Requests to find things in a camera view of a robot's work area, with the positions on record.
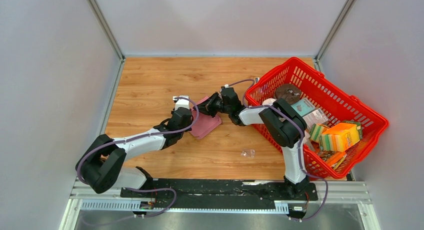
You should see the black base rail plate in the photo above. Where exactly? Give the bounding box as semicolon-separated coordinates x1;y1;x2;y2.
119;178;319;211

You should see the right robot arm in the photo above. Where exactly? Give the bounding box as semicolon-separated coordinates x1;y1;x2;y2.
196;87;310;199

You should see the orange yellow sponge pack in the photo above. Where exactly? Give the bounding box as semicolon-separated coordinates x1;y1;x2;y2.
318;121;363;152

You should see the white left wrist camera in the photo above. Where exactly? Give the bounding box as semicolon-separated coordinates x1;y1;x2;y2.
172;95;191;111

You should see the pink white small box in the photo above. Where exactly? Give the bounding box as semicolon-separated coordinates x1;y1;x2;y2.
303;108;329;130

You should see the small clear plastic bag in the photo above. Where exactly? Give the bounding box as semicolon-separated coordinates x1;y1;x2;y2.
240;148;256;158

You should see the orange snack packet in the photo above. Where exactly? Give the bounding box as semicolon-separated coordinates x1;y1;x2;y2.
315;150;347;170

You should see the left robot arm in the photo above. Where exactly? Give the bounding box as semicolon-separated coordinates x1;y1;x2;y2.
75;107;194;197

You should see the pink paper box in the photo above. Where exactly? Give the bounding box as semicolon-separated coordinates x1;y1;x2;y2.
190;113;222;139

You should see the green yellow sponge stack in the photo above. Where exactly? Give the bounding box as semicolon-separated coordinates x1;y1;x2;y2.
309;124;329;142

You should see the brown round cookie pack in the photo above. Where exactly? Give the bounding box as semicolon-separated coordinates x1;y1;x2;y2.
274;84;302;105

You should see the red plastic basket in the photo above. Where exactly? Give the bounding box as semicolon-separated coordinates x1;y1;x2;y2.
245;57;389;179

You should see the teal small box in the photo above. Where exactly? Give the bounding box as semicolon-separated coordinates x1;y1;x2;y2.
291;98;316;117

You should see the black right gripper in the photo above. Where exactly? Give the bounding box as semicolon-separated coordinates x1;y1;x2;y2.
193;92;232;118

